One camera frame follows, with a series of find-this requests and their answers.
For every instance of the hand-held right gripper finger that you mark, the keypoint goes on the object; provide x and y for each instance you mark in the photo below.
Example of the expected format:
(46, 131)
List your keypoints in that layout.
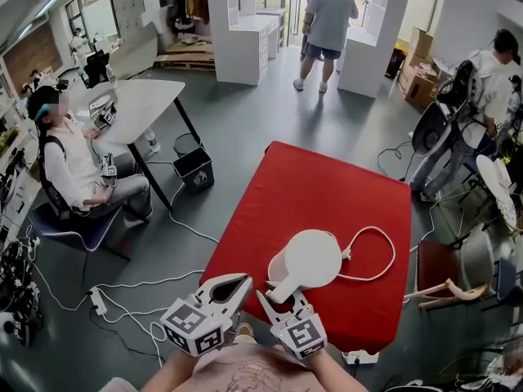
(270, 310)
(302, 304)

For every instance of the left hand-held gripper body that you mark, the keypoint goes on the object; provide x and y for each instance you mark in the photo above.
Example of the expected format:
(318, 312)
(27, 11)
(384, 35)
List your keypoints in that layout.
(192, 325)

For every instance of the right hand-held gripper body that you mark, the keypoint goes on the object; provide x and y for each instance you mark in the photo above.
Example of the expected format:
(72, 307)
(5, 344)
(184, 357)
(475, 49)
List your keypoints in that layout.
(300, 337)

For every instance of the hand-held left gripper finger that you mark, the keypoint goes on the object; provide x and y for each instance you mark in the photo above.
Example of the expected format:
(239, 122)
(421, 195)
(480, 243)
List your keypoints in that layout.
(220, 285)
(239, 300)

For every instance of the white electric kettle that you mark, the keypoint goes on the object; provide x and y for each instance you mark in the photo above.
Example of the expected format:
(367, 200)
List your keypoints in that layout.
(312, 255)

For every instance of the person's left forearm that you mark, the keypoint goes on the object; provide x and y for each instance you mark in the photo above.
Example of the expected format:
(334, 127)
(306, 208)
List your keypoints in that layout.
(171, 372)

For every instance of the person's right forearm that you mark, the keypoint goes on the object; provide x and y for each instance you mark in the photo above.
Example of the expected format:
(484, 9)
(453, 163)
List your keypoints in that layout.
(335, 374)

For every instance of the person's left tan shoe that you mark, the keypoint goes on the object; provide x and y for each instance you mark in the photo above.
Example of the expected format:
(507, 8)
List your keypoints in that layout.
(245, 330)

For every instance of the person's printed shirt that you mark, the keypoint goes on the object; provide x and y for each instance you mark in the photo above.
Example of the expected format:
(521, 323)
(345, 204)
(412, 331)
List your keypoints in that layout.
(253, 370)

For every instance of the white power strip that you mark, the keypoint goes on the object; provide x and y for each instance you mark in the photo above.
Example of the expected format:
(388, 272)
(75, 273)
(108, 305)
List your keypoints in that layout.
(363, 356)
(98, 300)

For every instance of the dark square waste bin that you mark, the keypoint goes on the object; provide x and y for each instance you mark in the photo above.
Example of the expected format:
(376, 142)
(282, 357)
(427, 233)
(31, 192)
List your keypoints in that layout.
(198, 176)

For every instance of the red cloth covered table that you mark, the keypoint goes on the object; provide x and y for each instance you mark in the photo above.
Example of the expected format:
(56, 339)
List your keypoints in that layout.
(310, 186)

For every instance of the blue chair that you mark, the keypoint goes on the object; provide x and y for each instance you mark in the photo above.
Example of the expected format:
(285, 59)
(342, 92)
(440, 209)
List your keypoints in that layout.
(508, 280)
(81, 231)

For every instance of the round mesh wastebasket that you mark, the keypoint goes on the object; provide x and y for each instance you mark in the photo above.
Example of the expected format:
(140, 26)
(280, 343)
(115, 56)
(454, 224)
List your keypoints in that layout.
(181, 145)

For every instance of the clear water bottle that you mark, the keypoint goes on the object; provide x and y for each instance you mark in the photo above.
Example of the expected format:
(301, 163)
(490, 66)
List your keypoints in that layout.
(152, 139)
(111, 76)

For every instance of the pile of black equipment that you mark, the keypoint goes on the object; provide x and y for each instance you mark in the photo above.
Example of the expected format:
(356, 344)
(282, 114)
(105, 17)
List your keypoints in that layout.
(20, 284)

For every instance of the grey chair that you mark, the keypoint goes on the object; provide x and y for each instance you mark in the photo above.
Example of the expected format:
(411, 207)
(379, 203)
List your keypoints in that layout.
(476, 255)

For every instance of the grey table with black legs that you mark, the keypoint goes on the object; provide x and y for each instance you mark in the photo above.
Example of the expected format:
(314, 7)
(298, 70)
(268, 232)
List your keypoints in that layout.
(143, 104)

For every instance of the white side desk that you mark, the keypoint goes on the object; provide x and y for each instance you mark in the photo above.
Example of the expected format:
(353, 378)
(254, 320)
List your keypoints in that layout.
(20, 194)

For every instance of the white plate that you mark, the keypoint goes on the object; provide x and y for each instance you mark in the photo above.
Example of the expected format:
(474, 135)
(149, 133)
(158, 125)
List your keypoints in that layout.
(100, 101)

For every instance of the round white table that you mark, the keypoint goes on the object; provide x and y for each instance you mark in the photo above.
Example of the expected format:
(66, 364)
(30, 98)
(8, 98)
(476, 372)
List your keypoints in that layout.
(490, 174)

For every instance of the wooden pallets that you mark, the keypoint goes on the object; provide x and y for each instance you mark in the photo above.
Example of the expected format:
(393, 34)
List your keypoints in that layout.
(188, 55)

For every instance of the tall white cabinet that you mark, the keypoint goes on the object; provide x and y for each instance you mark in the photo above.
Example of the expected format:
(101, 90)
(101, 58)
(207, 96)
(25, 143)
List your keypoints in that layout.
(363, 63)
(241, 51)

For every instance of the large cardboard box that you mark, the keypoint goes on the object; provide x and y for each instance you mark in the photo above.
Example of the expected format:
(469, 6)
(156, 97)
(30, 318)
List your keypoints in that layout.
(421, 90)

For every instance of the black office chair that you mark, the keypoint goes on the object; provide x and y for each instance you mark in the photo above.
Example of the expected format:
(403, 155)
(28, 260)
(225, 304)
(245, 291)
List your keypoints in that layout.
(96, 65)

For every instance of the yellow and black box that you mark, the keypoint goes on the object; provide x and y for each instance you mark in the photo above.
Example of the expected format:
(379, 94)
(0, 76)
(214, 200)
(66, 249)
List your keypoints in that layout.
(395, 61)

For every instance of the small cardboard box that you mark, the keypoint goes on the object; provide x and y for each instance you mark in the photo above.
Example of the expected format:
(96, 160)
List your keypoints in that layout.
(421, 41)

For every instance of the white locker cabinet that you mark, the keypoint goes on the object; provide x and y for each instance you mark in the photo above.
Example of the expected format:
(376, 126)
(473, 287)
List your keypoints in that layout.
(128, 10)

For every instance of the large side window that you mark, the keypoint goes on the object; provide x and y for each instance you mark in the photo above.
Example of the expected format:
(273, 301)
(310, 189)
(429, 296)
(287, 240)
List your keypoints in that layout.
(96, 10)

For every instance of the ceiling strip light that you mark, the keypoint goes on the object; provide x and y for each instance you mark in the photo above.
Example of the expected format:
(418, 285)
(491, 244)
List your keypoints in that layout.
(47, 5)

